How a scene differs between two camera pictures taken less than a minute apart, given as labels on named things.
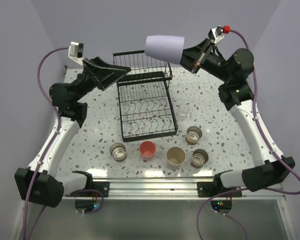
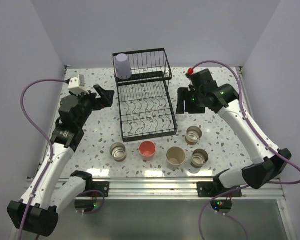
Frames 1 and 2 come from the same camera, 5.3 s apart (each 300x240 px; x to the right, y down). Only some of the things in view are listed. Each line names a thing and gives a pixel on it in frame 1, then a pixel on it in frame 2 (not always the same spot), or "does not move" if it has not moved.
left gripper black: [101, 74] → [99, 103]
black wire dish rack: [146, 102] does not move
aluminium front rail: [167, 188] does not move
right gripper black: [190, 57] → [182, 92]
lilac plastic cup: [167, 48] → [123, 67]
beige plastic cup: [175, 156] does not move
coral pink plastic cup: [147, 150] does not move
